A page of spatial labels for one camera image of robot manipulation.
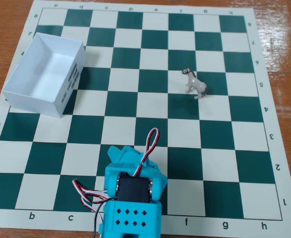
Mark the red white black wrist cable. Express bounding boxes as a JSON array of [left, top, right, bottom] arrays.
[[72, 178, 111, 199]]

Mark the cyan gripper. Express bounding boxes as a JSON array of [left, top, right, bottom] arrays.
[[107, 145, 161, 175]]

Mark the red white black elbow cable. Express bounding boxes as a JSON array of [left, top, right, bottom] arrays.
[[80, 194, 106, 238]]

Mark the green and cream chessboard mat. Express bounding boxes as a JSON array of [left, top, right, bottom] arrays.
[[0, 0, 291, 236]]

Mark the red white black gripper cable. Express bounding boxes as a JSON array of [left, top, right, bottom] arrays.
[[132, 127, 161, 177]]

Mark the grey toy horse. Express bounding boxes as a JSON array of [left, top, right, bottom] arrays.
[[181, 68, 208, 100]]

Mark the white cardboard box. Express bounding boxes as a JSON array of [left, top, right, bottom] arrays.
[[1, 32, 87, 119]]

